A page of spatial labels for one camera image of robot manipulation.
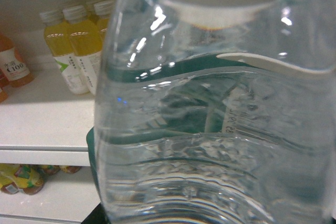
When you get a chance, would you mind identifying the yellow juice bottle left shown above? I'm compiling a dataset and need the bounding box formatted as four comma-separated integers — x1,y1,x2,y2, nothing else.
39,9,89,94

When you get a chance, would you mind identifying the yellow juice bottle right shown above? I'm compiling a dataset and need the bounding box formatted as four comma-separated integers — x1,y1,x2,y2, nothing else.
63,5,102,95

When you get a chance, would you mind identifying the orange juice bottle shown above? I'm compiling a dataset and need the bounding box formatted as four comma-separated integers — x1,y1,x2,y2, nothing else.
1,34,34,88

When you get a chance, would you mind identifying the yellow juice bottle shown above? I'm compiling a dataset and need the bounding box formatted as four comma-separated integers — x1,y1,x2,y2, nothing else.
39,9,89,94
63,5,102,95

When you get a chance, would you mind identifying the white shelf board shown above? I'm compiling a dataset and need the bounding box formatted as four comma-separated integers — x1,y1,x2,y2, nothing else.
1,62,94,166

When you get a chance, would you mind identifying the clear water bottle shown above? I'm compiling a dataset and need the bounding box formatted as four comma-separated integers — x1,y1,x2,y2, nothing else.
94,0,335,223

